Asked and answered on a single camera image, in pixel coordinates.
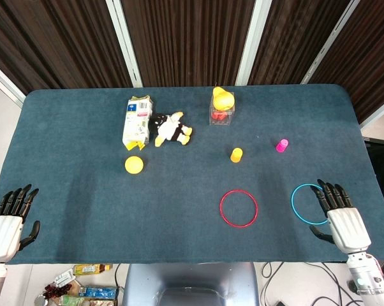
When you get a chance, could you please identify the yellow drink carton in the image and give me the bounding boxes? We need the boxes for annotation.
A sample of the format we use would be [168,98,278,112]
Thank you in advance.
[72,263,113,276]

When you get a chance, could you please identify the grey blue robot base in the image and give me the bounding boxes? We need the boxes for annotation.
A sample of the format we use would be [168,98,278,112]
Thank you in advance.
[121,261,260,306]

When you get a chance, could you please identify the black long floor cable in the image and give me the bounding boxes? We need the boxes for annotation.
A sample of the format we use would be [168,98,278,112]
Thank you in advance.
[306,261,365,306]

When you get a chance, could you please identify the white plastic item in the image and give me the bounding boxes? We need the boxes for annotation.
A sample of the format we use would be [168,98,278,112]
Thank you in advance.
[53,269,77,287]

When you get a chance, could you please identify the orange peg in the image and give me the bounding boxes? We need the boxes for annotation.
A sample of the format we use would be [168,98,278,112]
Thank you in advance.
[230,147,244,164]

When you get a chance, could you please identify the clear box with red pieces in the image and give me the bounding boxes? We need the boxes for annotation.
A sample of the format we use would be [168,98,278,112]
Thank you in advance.
[209,105,237,126]

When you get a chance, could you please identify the white green drink carton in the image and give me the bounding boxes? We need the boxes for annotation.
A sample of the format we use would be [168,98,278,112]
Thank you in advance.
[122,95,154,151]

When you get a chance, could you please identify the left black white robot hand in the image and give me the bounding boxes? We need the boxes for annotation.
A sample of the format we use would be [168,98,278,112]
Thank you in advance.
[0,184,41,263]

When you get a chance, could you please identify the black white plush penguin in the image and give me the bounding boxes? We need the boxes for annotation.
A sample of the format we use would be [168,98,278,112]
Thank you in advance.
[149,111,193,148]

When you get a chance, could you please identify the yellow ball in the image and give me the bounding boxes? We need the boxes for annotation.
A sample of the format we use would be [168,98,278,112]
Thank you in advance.
[124,155,145,175]

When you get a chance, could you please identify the blue snack packet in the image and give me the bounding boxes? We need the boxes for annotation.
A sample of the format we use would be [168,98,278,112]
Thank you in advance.
[78,286,119,300]

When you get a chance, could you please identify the yellow toy pear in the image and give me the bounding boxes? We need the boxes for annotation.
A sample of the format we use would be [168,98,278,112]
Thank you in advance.
[212,86,236,112]

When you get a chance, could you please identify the blue table cloth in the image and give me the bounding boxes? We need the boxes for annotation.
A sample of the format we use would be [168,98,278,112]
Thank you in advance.
[0,84,384,265]

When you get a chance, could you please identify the green bottle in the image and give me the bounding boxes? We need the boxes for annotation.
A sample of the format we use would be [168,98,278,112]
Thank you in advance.
[56,295,84,306]

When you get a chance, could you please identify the white partition post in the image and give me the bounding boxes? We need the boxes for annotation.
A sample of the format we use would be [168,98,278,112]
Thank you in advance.
[0,57,26,108]
[105,0,144,88]
[359,102,384,131]
[235,0,273,87]
[301,0,361,85]

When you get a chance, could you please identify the black looped floor cable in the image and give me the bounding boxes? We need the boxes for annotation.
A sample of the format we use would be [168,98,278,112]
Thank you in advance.
[261,261,285,306]

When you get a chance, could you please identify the red plastic ring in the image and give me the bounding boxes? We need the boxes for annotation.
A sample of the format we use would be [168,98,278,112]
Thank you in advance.
[219,189,259,228]

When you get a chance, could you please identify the red berry bunch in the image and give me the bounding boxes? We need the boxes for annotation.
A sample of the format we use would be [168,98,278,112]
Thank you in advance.
[43,282,72,300]

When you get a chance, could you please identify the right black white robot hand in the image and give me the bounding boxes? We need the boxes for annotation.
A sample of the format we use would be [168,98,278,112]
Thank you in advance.
[309,178,372,255]

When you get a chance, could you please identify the black equipment case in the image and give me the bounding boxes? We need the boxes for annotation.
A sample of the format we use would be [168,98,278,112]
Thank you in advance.
[364,136,384,221]

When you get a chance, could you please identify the blue plastic ring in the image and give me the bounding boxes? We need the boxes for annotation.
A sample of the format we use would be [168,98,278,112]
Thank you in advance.
[291,184,330,226]

